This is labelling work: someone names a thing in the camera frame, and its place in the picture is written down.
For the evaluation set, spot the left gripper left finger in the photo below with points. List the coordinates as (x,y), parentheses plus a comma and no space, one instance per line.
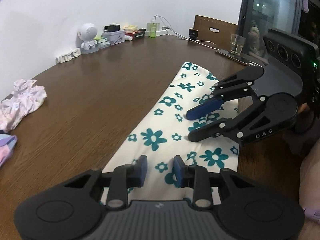
(121,179)

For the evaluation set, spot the cream green floral dress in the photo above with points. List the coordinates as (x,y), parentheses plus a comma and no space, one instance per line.
(163,134)

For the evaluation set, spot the white power strip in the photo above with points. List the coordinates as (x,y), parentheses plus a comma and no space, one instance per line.
(165,32)

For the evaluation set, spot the wooden chair back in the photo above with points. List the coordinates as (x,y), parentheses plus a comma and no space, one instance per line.
(216,31)

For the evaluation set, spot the drinking glass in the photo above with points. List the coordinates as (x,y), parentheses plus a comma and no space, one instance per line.
(237,44)

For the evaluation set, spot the white letter block row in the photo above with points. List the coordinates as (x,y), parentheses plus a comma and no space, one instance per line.
(68,56)

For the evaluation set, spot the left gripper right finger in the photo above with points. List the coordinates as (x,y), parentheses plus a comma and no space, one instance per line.
(196,178)

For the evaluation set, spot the pink purple patterned garment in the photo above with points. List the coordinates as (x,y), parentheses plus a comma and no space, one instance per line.
(26,98)

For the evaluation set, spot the green liquid bottle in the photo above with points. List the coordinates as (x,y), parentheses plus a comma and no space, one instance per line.
(152,27)

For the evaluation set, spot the person pink clothing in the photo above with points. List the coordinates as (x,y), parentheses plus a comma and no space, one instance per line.
(309,194)

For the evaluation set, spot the white astronaut figurine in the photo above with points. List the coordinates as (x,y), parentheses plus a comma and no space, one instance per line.
(87,33)

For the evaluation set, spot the small black clock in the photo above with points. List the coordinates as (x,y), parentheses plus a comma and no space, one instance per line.
(193,34)

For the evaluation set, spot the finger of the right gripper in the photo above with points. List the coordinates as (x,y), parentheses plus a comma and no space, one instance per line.
(236,86)
(265,117)

